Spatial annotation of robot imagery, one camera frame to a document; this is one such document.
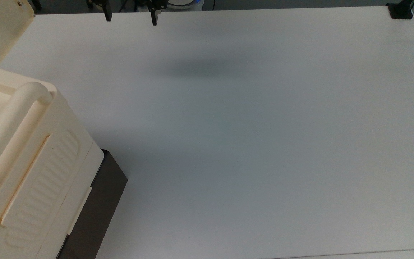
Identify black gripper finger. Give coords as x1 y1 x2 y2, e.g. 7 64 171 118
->
87 0 112 22
148 0 167 26

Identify cream plastic cabinet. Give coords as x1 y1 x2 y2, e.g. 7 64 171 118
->
0 62 105 259

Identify white blue round object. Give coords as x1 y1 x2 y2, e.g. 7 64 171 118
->
166 0 204 11

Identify dark brown drawer box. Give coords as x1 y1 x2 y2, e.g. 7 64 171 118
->
56 149 128 259

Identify cream cabinet carry handle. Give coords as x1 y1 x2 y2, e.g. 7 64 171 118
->
0 82 53 199

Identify black table clamp mount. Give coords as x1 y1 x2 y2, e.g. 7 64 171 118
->
387 0 414 19

